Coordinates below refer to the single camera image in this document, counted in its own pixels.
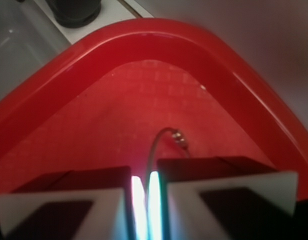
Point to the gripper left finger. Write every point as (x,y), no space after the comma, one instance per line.
(70,205)

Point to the red plastic tray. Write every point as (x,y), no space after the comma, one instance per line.
(100,103)

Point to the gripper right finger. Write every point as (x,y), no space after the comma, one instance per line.
(226,198)

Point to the silver keys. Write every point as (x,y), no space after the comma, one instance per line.
(170,139)

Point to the dark faucet knob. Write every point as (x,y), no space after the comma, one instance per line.
(74,13)

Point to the grey sink basin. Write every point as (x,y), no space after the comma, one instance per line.
(28,41)

